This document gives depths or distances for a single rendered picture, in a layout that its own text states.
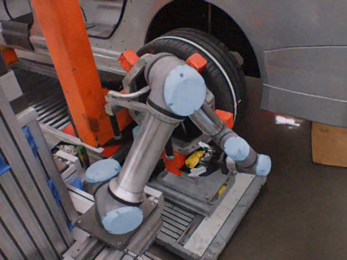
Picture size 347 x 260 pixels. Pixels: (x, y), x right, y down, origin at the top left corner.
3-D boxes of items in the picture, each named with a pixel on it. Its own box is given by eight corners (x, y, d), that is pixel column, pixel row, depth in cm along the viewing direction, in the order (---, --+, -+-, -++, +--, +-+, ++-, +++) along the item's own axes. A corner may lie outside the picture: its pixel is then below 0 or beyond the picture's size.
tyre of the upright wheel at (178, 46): (223, 149, 204) (270, 69, 155) (204, 171, 189) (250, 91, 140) (143, 93, 220) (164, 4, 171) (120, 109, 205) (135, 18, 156)
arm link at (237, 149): (213, 141, 113) (228, 155, 120) (231, 159, 105) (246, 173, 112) (228, 126, 113) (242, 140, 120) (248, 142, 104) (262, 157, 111)
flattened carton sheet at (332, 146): (347, 125, 276) (348, 122, 274) (357, 168, 234) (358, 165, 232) (309, 122, 285) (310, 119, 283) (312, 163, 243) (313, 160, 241)
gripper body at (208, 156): (201, 145, 130) (226, 147, 122) (212, 154, 136) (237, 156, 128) (196, 163, 128) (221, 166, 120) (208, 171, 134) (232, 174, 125)
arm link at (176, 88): (120, 207, 110) (191, 61, 93) (135, 240, 98) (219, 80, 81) (87, 205, 103) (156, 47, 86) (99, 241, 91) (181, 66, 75)
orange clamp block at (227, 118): (217, 120, 160) (233, 125, 156) (209, 129, 155) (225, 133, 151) (216, 108, 156) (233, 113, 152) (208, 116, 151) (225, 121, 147)
